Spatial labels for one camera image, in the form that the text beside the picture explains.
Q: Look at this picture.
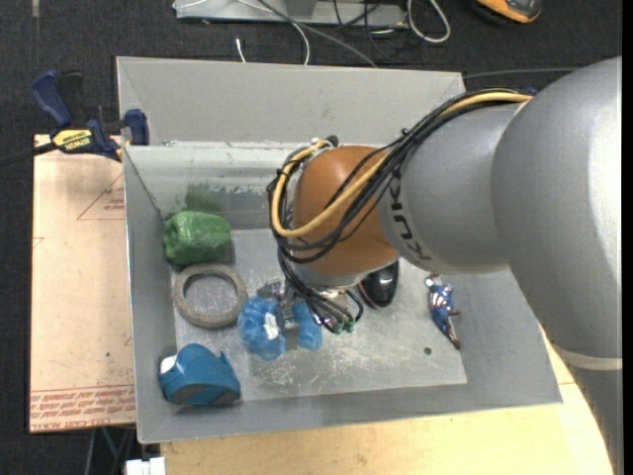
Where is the blue mesh bath sponge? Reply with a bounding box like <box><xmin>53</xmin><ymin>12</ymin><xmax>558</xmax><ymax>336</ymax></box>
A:
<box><xmin>236</xmin><ymin>294</ymin><xmax>324</xmax><ymax>362</ymax></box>

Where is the black glossy computer mouse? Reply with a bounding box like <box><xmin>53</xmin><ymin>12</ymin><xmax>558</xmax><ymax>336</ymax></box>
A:
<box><xmin>356</xmin><ymin>259</ymin><xmax>401</xmax><ymax>311</ymax></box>

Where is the blue tape dispenser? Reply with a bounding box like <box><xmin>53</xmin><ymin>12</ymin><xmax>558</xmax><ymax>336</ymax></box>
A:
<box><xmin>157</xmin><ymin>342</ymin><xmax>242</xmax><ymax>408</ymax></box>

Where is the grey metal bin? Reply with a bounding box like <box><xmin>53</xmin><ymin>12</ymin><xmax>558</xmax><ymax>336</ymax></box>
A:
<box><xmin>116</xmin><ymin>55</ymin><xmax>564</xmax><ymax>445</ymax></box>

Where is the green toy bell pepper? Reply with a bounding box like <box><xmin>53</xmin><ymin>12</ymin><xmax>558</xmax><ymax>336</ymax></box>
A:
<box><xmin>162</xmin><ymin>210</ymin><xmax>233</xmax><ymax>267</ymax></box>

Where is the blue and red toy figure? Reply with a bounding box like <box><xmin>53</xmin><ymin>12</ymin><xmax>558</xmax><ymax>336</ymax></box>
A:
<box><xmin>423</xmin><ymin>273</ymin><xmax>463</xmax><ymax>351</ymax></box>

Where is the brown cardboard board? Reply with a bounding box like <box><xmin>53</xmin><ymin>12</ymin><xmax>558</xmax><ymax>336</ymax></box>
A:
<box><xmin>29</xmin><ymin>134</ymin><xmax>137</xmax><ymax>434</ymax></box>

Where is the grey rough ring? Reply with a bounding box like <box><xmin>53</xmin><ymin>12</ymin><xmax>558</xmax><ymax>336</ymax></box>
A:
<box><xmin>172</xmin><ymin>262</ymin><xmax>249</xmax><ymax>331</ymax></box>

